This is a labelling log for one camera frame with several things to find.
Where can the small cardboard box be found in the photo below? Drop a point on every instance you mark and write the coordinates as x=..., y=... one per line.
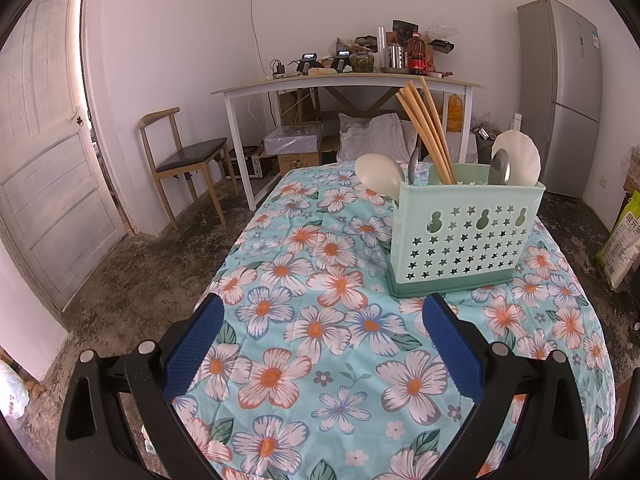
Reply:
x=297, y=164

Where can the wooden chair with dark seat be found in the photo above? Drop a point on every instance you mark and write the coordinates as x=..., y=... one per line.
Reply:
x=192, y=152

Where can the floral light blue blanket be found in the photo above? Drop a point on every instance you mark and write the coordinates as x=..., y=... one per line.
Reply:
x=320, y=310

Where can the red label cola bottle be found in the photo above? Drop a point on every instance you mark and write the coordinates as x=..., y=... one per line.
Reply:
x=416, y=52

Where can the white and green rice sack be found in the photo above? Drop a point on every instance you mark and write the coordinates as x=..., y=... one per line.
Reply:
x=622, y=245

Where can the white wooden door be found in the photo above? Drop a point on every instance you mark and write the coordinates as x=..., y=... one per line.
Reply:
x=55, y=160

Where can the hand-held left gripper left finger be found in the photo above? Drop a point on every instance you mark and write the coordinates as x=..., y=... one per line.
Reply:
x=195, y=345

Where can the power strip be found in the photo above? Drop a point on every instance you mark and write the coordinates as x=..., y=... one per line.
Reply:
x=285, y=72

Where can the white plastic spoon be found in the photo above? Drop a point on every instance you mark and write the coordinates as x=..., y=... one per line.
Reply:
x=522, y=157

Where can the small toaster oven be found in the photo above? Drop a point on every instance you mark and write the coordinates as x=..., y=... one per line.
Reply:
x=246, y=165

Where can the metal cup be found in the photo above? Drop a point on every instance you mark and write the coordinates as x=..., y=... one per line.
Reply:
x=396, y=56

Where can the yellow plastic bag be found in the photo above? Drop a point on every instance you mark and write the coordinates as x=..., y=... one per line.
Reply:
x=456, y=112

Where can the cream plastic ladle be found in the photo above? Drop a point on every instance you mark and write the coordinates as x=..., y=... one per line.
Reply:
x=377, y=172

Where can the white plastic bag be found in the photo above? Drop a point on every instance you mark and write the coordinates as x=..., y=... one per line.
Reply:
x=12, y=392

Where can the white desk with wooden top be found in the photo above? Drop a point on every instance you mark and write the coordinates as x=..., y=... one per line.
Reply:
x=350, y=80

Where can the black handheld device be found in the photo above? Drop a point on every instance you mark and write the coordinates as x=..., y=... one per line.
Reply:
x=308, y=62
x=341, y=60

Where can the glass jar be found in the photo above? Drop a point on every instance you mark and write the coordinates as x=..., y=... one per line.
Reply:
x=362, y=61

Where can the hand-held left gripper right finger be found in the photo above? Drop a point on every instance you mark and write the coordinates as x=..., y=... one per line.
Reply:
x=452, y=345

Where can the bundle of wooden chopsticks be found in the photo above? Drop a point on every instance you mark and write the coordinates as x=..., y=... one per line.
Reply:
x=430, y=130

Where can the grey refrigerator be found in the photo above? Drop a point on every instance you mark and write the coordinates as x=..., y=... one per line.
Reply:
x=560, y=100

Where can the clear plastic tube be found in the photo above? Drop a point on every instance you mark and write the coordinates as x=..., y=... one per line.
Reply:
x=381, y=47

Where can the mint green utensil holder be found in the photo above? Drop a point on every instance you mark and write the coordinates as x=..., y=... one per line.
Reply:
x=465, y=240

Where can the clear plastic storage box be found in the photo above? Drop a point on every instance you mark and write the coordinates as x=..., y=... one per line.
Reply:
x=295, y=139

